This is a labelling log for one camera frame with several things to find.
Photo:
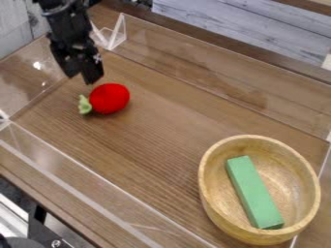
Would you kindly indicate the green rectangular block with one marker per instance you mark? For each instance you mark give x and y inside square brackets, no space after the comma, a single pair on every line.
[258,204]

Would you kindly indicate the red plush strawberry toy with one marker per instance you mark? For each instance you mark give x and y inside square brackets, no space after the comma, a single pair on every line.
[107,99]

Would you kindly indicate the clear acrylic tray walls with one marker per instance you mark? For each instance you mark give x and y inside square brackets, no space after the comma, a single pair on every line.
[134,179]

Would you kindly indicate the black table leg bracket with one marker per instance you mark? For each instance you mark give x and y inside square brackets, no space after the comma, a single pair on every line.
[50,232]

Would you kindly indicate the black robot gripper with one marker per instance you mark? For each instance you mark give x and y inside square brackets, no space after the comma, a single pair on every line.
[71,41]

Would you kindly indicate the wooden bowl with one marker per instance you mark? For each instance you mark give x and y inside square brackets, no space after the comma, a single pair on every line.
[289,177]

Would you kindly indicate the clear acrylic corner bracket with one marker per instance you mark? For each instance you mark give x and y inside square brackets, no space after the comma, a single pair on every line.
[110,38]

